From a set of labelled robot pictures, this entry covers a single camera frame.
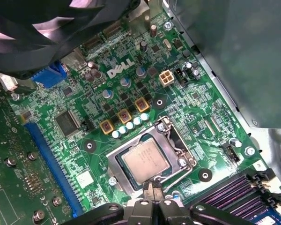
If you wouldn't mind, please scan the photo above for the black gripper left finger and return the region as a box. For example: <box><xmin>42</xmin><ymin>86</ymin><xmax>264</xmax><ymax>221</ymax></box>
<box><xmin>59</xmin><ymin>181</ymin><xmax>155</xmax><ymax>225</ymax></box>

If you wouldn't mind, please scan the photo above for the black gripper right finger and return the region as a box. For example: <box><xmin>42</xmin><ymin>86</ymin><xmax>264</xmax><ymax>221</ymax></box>
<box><xmin>154</xmin><ymin>181</ymin><xmax>257</xmax><ymax>225</ymax></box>

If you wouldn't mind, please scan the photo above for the silver CPU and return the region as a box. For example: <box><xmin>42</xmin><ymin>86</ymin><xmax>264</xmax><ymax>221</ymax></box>
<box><xmin>121</xmin><ymin>138</ymin><xmax>172</xmax><ymax>186</ymax></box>

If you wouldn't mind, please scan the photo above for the blue RAM stick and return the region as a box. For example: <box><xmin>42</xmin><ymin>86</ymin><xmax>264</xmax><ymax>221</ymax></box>
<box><xmin>245</xmin><ymin>205</ymin><xmax>281</xmax><ymax>225</ymax></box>

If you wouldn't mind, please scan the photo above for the blue expansion slot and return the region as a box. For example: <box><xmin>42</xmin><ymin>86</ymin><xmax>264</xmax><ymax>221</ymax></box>
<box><xmin>23</xmin><ymin>121</ymin><xmax>84</xmax><ymax>218</ymax></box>

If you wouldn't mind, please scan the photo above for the black PC case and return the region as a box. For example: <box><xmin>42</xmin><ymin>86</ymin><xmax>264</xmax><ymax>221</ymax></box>
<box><xmin>0</xmin><ymin>0</ymin><xmax>281</xmax><ymax>225</ymax></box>

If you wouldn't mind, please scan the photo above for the blue VGA port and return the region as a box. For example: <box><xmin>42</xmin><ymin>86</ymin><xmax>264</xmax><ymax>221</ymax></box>
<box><xmin>31</xmin><ymin>60</ymin><xmax>69</xmax><ymax>89</ymax></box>

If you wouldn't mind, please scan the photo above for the grey power supply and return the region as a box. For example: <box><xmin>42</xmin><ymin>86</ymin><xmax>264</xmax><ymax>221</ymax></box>
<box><xmin>163</xmin><ymin>0</ymin><xmax>281</xmax><ymax>130</ymax></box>

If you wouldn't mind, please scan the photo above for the white fan connector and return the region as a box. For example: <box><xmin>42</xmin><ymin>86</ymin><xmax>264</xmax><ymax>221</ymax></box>
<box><xmin>0</xmin><ymin>73</ymin><xmax>19</xmax><ymax>92</ymax></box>

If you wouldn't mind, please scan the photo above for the black case fan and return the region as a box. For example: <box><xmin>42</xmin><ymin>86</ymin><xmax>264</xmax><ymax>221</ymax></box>
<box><xmin>0</xmin><ymin>0</ymin><xmax>142</xmax><ymax>82</ymax></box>

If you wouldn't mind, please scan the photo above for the wire locking lever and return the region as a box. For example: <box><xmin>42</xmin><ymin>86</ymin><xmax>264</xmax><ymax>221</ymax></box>
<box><xmin>165</xmin><ymin>118</ymin><xmax>196</xmax><ymax>192</ymax></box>

